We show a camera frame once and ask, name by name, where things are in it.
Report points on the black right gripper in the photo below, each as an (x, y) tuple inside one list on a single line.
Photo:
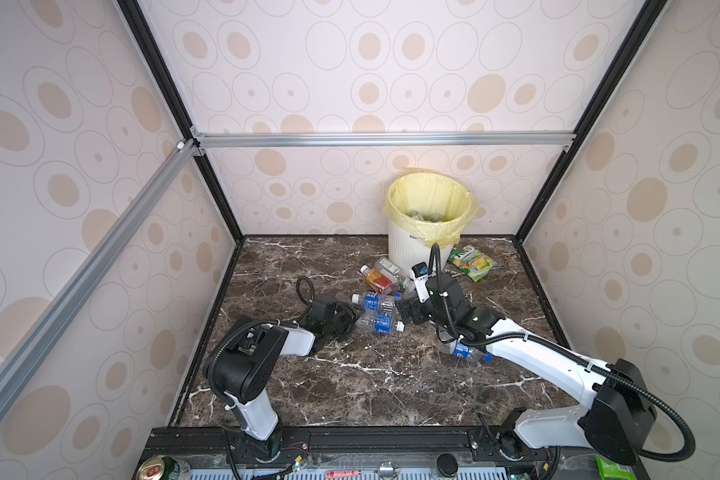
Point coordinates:
[(413, 304)]

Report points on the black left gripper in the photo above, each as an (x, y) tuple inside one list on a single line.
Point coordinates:
[(346, 314)]

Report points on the soda water bottle blue label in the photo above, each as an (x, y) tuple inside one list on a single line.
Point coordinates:
[(380, 322)]

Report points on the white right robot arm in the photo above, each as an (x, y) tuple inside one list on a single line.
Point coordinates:
[(613, 416)]

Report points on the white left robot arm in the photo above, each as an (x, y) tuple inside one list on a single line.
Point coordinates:
[(239, 368)]

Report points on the white ribbed waste bin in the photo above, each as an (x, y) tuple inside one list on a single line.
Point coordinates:
[(410, 241)]

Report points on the orange juice bottle red label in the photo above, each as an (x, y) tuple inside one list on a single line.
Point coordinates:
[(376, 280)]

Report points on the blue label bottle white cap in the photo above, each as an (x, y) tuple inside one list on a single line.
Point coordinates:
[(378, 302)]

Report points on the clear square bottle green label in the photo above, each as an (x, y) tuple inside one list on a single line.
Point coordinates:
[(401, 282)]

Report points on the clear bottle blue cap right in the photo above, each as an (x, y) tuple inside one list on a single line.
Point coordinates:
[(460, 351)]

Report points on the green Fox's candy bag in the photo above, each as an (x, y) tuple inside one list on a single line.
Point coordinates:
[(472, 262)]

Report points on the green beer can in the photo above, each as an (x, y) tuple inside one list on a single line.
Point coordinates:
[(162, 468)]

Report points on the green packet bottom right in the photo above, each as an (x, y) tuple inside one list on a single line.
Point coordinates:
[(610, 470)]

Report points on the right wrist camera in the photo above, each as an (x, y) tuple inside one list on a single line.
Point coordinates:
[(420, 274)]

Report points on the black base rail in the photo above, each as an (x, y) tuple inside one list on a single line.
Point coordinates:
[(476, 452)]

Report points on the diagonal aluminium rail left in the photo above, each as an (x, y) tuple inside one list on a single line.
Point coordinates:
[(23, 362)]

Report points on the horizontal aluminium rail back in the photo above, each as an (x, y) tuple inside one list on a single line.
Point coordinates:
[(336, 140)]

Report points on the black corner frame post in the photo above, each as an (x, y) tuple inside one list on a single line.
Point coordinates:
[(145, 40)]

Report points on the black right corner post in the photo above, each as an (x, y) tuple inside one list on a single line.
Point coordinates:
[(626, 53)]

